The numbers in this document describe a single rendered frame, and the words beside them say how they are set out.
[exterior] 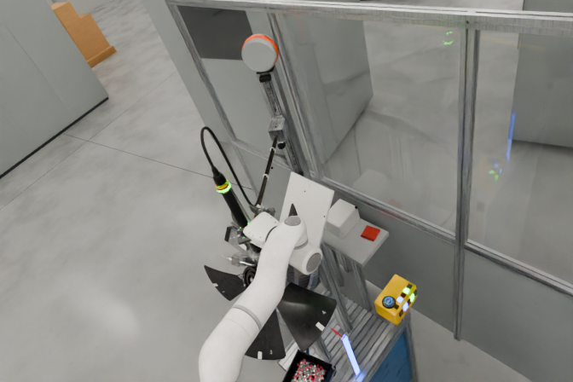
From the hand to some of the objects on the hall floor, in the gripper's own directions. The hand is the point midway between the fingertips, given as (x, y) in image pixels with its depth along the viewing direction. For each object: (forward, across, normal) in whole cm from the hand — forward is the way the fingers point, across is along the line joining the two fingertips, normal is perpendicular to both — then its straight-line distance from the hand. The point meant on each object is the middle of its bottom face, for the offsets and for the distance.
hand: (244, 217), depth 129 cm
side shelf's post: (+14, -54, +165) cm, 174 cm away
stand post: (+16, -10, +165) cm, 166 cm away
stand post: (+16, -33, +165) cm, 169 cm away
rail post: (-33, -32, +165) cm, 172 cm away
